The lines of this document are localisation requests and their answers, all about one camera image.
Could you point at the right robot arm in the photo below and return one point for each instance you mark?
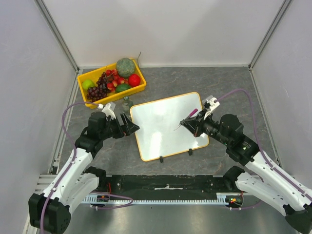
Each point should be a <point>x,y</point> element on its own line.
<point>277,188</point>

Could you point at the red apple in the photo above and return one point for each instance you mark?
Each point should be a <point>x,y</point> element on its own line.
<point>134,80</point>

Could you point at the small glass bottle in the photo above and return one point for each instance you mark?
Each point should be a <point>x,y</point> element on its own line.
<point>127,103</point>

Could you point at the green apple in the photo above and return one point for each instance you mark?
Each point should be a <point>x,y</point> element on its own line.
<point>87,84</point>

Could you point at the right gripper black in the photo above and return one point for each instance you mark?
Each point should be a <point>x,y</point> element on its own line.
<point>199,124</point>

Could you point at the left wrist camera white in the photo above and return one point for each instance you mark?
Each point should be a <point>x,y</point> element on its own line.
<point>108,109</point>

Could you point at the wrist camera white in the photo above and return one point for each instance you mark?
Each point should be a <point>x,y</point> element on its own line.
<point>210,104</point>
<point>108,109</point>

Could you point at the purple grape bunch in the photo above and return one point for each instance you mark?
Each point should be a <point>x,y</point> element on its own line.
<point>99,91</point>

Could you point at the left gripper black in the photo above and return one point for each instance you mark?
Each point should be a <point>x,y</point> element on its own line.
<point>127,129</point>

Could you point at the white whiteboard orange frame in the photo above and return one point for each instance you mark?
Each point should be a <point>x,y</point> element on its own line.
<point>157,120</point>

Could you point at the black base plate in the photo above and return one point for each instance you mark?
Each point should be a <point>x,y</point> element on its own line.
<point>167,187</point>

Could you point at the green melon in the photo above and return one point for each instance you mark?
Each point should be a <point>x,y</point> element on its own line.
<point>125,67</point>

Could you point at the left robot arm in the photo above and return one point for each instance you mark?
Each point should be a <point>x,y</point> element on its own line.
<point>52,210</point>

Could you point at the light blue cable duct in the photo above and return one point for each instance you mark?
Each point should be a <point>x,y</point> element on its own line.
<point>95,199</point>

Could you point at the pink marker cap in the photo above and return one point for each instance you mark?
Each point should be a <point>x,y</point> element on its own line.
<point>192,113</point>

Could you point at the yellow plastic bin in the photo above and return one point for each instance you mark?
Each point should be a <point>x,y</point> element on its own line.
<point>95,74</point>

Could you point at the green mango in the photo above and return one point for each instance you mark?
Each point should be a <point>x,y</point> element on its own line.
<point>122,87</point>

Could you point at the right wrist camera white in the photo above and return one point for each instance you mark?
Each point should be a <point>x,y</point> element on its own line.
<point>210,104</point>

